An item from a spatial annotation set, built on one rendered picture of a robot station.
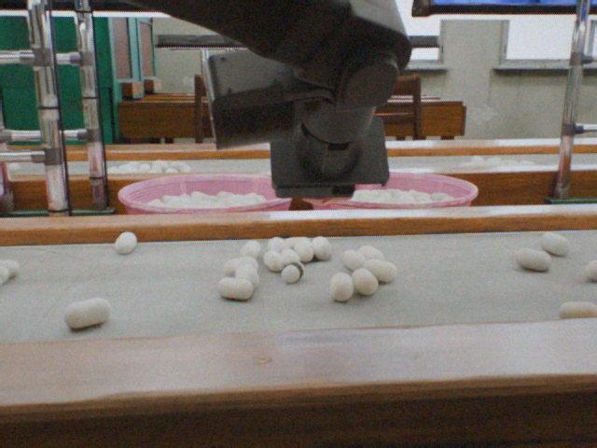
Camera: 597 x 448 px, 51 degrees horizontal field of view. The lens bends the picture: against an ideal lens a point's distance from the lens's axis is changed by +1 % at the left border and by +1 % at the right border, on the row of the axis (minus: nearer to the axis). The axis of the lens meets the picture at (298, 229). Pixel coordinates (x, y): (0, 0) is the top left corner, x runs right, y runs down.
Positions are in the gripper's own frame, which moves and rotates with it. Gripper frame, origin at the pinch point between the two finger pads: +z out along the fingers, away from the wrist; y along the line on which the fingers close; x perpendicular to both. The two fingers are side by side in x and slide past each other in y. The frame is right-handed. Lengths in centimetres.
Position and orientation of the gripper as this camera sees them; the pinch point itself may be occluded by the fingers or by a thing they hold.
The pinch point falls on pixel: (318, 196)
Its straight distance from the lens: 62.0
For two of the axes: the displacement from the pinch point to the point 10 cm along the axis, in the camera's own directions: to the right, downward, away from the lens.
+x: 0.6, 9.2, -4.0
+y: -10.0, 0.3, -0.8
